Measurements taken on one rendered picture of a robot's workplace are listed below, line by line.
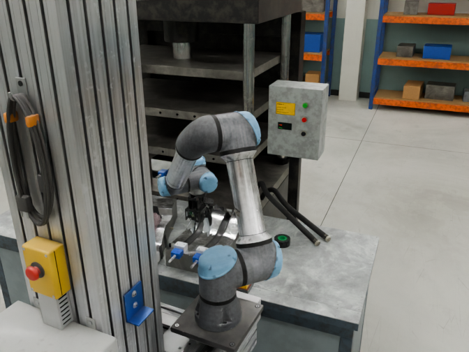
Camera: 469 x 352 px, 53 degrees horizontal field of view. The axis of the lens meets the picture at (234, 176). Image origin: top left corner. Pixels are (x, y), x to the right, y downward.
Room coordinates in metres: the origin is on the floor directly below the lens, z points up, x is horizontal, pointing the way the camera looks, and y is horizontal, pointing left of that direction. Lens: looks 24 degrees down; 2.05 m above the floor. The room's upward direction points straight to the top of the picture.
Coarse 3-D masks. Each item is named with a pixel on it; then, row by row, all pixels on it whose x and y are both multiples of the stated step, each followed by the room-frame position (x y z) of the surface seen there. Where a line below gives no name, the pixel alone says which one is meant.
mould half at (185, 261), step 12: (216, 216) 2.08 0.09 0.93; (216, 228) 2.01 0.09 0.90; (228, 228) 2.00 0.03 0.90; (180, 240) 1.92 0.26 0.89; (204, 240) 1.92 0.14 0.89; (228, 240) 1.93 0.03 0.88; (168, 252) 1.84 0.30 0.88; (192, 252) 1.81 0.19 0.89; (168, 264) 1.84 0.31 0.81; (180, 264) 1.81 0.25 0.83
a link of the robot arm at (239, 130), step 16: (240, 112) 1.43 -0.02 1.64; (224, 128) 1.37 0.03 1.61; (240, 128) 1.38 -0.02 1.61; (256, 128) 1.40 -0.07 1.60; (224, 144) 1.36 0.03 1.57; (240, 144) 1.36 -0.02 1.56; (256, 144) 1.42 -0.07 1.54; (224, 160) 1.39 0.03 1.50; (240, 160) 1.36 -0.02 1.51; (240, 176) 1.34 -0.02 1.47; (240, 192) 1.32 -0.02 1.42; (256, 192) 1.33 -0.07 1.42; (240, 208) 1.30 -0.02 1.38; (256, 208) 1.31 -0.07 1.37; (240, 224) 1.29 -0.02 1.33; (256, 224) 1.28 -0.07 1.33; (240, 240) 1.27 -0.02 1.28; (256, 240) 1.25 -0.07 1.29; (272, 240) 1.31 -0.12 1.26; (256, 256) 1.23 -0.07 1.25; (272, 256) 1.24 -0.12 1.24; (256, 272) 1.20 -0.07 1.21; (272, 272) 1.22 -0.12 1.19
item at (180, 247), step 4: (176, 244) 1.84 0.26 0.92; (180, 244) 1.84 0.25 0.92; (184, 244) 1.84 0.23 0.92; (176, 248) 1.83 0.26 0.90; (180, 248) 1.82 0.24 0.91; (184, 248) 1.82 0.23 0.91; (172, 252) 1.79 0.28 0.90; (176, 252) 1.79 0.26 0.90; (180, 252) 1.79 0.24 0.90; (172, 256) 1.77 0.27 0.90; (176, 256) 1.78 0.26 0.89; (180, 256) 1.79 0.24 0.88
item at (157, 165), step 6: (156, 156) 2.82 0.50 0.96; (162, 156) 2.82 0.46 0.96; (168, 156) 2.82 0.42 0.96; (156, 162) 2.77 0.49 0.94; (162, 162) 2.76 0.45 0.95; (168, 162) 2.74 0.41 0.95; (210, 162) 2.97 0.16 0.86; (156, 168) 2.78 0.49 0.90; (162, 168) 2.76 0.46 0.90; (168, 168) 2.74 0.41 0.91; (210, 168) 2.97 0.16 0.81; (156, 174) 2.78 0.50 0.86; (156, 180) 2.78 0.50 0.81
